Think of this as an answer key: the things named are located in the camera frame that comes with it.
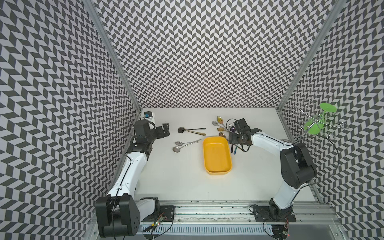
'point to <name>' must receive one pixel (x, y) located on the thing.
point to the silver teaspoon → (215, 123)
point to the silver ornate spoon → (178, 143)
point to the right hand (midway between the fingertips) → (237, 140)
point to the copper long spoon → (222, 134)
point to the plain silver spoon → (177, 149)
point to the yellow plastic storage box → (217, 157)
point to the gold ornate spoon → (221, 129)
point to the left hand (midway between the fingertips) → (161, 126)
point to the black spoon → (181, 129)
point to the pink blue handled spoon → (235, 151)
